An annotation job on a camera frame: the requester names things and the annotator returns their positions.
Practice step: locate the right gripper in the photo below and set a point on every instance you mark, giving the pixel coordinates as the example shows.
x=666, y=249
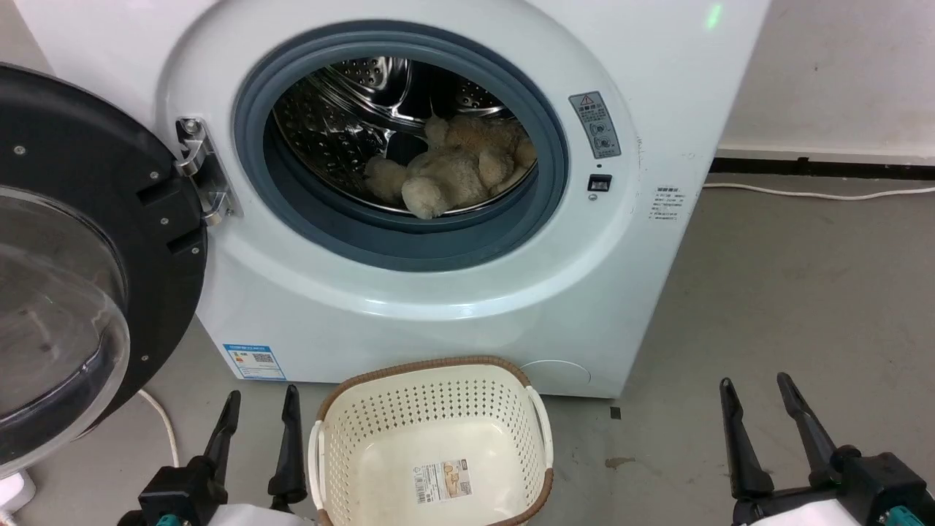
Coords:
x=876, y=489

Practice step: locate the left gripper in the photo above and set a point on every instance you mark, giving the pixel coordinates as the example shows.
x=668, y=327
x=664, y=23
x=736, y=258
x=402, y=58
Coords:
x=179, y=500

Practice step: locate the cream perforated laundry basket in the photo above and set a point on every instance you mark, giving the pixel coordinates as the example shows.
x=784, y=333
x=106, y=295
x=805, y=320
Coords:
x=431, y=409

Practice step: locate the white front-load washing machine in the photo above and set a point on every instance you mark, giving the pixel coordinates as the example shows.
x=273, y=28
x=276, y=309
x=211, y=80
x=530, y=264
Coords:
x=409, y=321

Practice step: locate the beige plush teddy bear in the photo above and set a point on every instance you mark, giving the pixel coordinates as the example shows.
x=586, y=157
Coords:
x=445, y=175

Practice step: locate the blue energy label sticker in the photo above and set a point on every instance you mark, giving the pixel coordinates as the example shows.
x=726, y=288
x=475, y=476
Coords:
x=255, y=362

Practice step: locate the paper label with barcode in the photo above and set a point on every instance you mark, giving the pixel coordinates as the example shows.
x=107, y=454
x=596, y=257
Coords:
x=444, y=480

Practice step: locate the round white filter cover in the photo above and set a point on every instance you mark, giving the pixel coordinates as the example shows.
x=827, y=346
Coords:
x=559, y=372

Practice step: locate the white power plug block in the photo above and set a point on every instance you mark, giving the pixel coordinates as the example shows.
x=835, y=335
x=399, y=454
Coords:
x=14, y=493

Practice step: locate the grey rubber door seal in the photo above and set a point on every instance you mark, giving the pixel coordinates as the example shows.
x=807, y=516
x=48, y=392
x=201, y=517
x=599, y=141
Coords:
x=409, y=241

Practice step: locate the small white text sticker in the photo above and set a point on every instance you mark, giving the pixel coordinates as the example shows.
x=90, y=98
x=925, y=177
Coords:
x=668, y=204

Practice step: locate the chrome door hinge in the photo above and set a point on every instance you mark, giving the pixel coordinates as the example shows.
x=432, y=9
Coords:
x=207, y=172

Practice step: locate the black baseboard strip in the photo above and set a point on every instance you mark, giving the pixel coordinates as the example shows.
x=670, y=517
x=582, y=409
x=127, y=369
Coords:
x=840, y=169

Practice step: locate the black door latch socket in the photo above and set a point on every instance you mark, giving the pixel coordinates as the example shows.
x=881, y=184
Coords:
x=600, y=183

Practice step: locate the stainless steel washer drum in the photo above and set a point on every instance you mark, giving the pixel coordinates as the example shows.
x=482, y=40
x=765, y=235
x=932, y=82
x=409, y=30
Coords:
x=329, y=124

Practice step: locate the black round washer door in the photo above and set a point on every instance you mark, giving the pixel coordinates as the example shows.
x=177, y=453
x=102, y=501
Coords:
x=88, y=139

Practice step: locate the grey warning sticker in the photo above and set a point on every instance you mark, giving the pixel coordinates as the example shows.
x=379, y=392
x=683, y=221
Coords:
x=596, y=124

